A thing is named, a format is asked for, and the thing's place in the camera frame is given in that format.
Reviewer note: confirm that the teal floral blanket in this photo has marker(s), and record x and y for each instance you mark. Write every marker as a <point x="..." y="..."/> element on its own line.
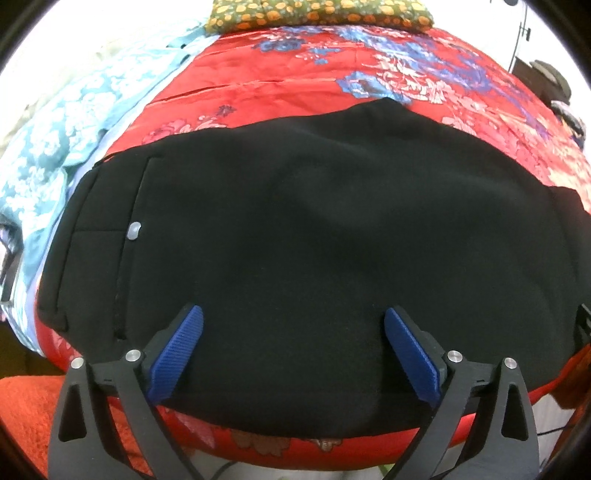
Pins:
<point x="49" y="154"/>

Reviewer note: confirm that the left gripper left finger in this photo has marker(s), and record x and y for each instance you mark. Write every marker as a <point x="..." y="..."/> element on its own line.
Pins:
<point x="84" y="441"/>

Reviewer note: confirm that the yellow green floral pillow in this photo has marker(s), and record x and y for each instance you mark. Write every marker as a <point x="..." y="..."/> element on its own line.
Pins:
<point x="235" y="16"/>

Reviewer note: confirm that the dark wooden cabinet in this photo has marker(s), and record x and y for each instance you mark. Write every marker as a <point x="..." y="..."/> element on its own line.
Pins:
<point x="535" y="81"/>

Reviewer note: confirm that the olive cap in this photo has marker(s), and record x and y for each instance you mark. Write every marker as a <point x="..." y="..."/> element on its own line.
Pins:
<point x="549" y="78"/>

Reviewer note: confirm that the orange fuzzy mat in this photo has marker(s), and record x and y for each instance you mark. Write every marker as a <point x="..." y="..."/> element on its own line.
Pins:
<point x="28" y="405"/>

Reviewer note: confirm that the black phone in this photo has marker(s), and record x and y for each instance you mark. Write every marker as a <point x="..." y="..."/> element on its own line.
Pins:
<point x="12" y="249"/>

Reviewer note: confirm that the black pants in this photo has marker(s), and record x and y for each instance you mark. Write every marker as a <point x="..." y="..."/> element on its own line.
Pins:
<point x="294" y="236"/>

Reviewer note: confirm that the red floral satin bedspread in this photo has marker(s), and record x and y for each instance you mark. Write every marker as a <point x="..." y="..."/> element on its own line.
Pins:
<point x="256" y="76"/>

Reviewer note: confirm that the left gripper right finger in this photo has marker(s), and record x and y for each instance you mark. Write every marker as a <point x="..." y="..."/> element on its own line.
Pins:
<point x="502" y="441"/>

